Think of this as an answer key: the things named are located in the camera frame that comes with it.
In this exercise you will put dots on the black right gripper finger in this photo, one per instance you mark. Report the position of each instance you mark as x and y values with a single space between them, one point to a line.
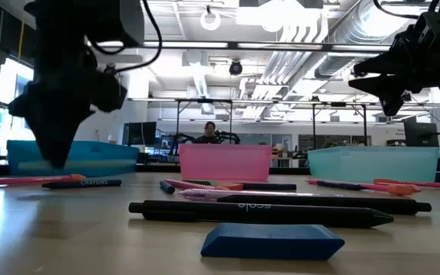
376 68
388 93

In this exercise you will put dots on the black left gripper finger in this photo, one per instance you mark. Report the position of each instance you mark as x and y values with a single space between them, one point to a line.
69 130
48 133

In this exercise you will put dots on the pink pencil with orange end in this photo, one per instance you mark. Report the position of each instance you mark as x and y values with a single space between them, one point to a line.
25 179
426 184
193 185
399 189

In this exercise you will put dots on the dark blue crayon with print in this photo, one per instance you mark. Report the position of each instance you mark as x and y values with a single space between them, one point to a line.
82 183

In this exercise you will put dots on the dark purple crayon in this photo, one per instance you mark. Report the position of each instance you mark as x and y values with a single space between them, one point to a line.
338 186

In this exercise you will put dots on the short blue crayon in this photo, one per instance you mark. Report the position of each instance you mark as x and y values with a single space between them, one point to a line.
167 187

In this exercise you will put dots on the plain black pen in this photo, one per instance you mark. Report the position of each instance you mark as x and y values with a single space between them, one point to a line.
319 204

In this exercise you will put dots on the light purple pen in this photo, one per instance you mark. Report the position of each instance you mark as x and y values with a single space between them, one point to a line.
204 194

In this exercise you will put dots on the dark navy crayon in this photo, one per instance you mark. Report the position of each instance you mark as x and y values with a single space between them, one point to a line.
269 186

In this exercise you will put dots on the black pen with white print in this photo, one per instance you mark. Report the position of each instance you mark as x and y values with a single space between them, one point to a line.
243 214

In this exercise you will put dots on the blue eraser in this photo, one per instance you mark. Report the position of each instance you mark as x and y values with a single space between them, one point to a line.
269 240

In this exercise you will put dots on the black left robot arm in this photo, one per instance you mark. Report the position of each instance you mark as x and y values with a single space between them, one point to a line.
71 19

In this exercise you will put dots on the black background robot arm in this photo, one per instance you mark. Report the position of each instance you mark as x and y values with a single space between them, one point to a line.
229 136
182 138

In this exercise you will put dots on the dark blue plastic bin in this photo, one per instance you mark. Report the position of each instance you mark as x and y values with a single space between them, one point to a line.
101 156

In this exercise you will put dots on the black computer monitor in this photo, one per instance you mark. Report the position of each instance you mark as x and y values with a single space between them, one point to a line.
420 133
140 133

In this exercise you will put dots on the light teal plastic bin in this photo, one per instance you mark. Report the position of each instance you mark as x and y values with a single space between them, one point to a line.
373 164

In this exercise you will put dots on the person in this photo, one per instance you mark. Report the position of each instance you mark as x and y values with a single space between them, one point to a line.
209 135

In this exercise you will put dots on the pink plastic bin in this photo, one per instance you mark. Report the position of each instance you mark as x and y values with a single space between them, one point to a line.
224 162

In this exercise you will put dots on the silver ventilation duct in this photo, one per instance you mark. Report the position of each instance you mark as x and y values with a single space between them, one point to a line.
357 26

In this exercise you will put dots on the black background station frame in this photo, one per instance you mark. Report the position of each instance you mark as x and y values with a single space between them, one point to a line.
204 101
338 104

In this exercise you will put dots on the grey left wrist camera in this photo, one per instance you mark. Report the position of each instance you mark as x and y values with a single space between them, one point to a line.
132 23

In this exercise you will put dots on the black overhead frame bar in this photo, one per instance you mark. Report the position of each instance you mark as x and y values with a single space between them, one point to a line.
281 46

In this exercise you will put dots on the black overhead camera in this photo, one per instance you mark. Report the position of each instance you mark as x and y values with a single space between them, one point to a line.
235 68

